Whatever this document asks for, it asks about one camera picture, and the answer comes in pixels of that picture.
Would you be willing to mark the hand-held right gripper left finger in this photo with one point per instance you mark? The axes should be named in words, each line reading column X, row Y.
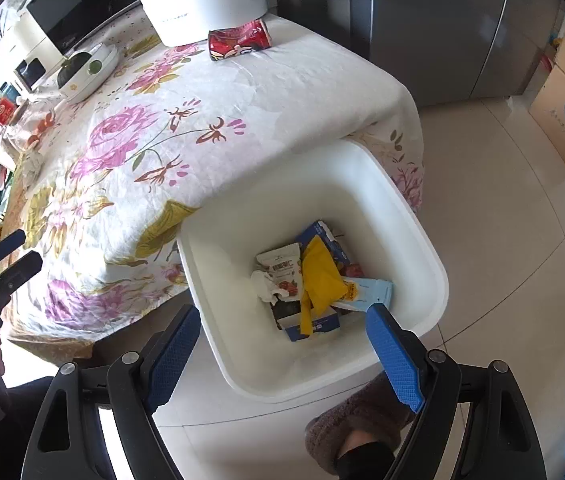
column 172, row 355

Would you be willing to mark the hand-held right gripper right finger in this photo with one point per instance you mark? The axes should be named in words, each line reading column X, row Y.
column 395, row 355

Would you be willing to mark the light blue milk carton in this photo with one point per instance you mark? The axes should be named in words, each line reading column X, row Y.
column 372, row 290

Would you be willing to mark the blue cardboard box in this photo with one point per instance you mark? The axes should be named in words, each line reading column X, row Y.
column 335, row 250
column 322, row 332

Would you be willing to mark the yellow snack wrapper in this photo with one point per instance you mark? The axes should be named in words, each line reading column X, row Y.
column 320, row 275

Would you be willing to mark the white tissue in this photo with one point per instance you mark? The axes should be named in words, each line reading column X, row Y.
column 262, row 282

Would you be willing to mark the white snack packet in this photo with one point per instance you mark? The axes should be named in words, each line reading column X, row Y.
column 282, row 265

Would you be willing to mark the white waste bin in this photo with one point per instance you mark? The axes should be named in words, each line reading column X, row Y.
column 262, row 200

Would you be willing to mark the brown fuzzy slipper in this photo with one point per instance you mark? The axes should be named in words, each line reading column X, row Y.
column 357, row 410

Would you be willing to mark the person's leg black sock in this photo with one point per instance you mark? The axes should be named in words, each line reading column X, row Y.
column 365, row 462

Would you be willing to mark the small orange tomato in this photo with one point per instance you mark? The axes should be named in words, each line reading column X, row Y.
column 47, row 121
column 32, row 139

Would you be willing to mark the red label box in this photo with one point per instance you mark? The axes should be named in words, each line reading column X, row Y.
column 3, row 111

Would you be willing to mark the small white appliance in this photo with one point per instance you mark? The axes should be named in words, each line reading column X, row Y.
column 30, row 72

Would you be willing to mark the white serving dish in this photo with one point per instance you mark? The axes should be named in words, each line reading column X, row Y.
column 87, row 87

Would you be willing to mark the dark green pumpkin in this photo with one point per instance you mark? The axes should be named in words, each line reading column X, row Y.
column 73, row 67

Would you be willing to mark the green lime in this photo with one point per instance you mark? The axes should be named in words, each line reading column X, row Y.
column 95, row 67

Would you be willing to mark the black and white microwave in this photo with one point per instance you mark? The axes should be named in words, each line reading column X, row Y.
column 72, row 5

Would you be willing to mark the floral tablecloth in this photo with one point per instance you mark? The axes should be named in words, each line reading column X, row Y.
column 262, row 110

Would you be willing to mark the white electric pot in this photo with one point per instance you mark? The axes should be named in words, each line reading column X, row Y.
column 197, row 5

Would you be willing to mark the crushed red can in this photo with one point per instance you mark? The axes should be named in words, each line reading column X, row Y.
column 237, row 42

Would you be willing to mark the stainless steel refrigerator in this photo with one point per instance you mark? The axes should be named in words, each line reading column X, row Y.
column 437, row 35

